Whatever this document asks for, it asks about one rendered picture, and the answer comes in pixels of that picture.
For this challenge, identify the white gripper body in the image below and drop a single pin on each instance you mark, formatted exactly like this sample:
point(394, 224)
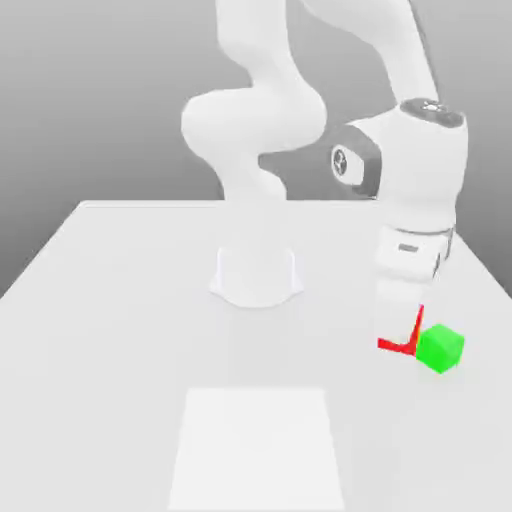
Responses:
point(404, 262)

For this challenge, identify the small red cube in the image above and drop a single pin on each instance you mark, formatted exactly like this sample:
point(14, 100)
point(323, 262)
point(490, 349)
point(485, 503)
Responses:
point(401, 347)

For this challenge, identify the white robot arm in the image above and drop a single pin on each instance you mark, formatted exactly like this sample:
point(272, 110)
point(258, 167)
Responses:
point(256, 120)

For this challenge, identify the small green cube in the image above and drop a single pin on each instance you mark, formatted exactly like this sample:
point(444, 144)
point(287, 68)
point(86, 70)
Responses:
point(440, 348)

